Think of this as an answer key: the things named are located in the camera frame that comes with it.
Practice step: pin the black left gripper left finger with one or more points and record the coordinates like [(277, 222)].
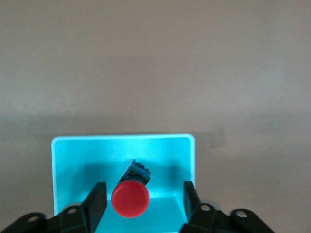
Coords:
[(92, 208)]

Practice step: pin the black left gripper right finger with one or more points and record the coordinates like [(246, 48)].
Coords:
[(196, 218)]

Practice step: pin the cyan plastic box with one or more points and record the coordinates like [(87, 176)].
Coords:
[(97, 155)]

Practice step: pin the red mushroom push button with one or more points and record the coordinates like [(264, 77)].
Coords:
[(130, 199)]

